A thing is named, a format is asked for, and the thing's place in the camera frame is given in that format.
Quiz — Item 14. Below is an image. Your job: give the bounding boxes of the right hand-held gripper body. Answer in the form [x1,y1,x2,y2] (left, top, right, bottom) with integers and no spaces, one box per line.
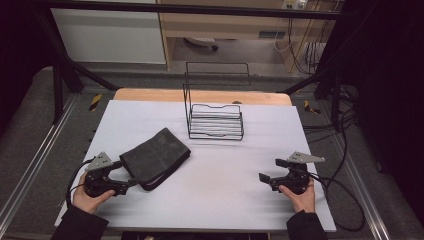
[278,151,326,196]

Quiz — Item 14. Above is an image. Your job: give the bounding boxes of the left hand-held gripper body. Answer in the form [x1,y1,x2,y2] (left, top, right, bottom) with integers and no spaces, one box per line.
[82,151,118,198]

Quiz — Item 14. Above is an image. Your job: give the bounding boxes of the dark grey towel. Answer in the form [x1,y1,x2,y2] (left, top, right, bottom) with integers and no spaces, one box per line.
[118,127,192,192]

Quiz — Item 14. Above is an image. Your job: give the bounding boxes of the black wire rack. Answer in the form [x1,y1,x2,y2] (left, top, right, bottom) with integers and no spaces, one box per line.
[182,61,252,141]

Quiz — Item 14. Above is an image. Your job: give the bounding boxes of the person's left hand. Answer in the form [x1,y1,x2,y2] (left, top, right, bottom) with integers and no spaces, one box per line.
[72,172,116,215]

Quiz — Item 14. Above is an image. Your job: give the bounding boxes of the person's right hand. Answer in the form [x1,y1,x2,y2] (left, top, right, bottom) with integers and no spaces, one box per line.
[277,177,317,214]

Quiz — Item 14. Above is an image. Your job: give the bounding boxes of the yellow black tape strip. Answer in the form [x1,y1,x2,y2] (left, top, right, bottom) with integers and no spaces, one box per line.
[88,93,103,112]
[303,99,322,115]

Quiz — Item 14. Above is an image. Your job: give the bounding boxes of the wooden table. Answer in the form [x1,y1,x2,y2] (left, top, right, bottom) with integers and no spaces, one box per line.
[112,87,293,107]

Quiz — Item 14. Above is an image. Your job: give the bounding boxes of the white cabinet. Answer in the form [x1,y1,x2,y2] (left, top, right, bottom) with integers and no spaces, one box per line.
[51,8,167,65]

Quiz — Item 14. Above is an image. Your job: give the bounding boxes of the white chair base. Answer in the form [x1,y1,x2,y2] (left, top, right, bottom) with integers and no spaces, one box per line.
[184,36,220,52]

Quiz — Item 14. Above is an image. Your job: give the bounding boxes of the white power strip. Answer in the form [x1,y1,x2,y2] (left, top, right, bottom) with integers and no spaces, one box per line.
[281,0,308,11]

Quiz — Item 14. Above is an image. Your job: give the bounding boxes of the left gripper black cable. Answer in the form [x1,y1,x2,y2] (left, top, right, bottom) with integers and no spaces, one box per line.
[65,157,97,208]

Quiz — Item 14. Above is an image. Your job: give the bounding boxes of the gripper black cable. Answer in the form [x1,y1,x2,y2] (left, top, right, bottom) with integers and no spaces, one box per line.
[308,171,366,233]
[65,157,97,208]

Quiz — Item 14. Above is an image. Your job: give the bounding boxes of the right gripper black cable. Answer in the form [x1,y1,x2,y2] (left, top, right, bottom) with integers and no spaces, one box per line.
[308,171,366,233]

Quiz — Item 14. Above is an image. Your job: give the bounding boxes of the aluminium rail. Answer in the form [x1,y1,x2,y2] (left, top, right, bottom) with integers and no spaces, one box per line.
[333,133,392,240]
[0,95,80,228]

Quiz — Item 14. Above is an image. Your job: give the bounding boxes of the bundle of black cables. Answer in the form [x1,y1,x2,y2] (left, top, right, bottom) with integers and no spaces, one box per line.
[302,83,359,145]

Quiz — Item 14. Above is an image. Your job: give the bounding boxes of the hanging desk cables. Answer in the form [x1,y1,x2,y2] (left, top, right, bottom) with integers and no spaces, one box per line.
[273,15,333,75]

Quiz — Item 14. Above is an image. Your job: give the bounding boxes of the black metal frame bar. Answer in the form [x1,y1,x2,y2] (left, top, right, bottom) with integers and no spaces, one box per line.
[39,0,346,21]

